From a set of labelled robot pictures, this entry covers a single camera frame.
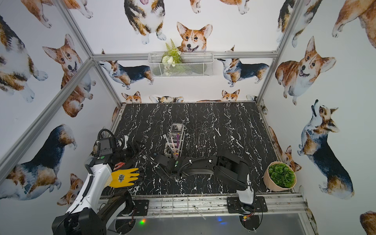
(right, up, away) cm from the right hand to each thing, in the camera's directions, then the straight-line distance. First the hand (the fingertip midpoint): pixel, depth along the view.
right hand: (159, 171), depth 81 cm
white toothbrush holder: (+6, +22, +25) cm, 34 cm away
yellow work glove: (-21, -4, 0) cm, 22 cm away
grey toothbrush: (+3, +19, +3) cm, 19 cm away
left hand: (-8, +14, +1) cm, 17 cm away
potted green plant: (+62, 0, -8) cm, 63 cm away
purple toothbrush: (+10, +17, +3) cm, 20 cm away
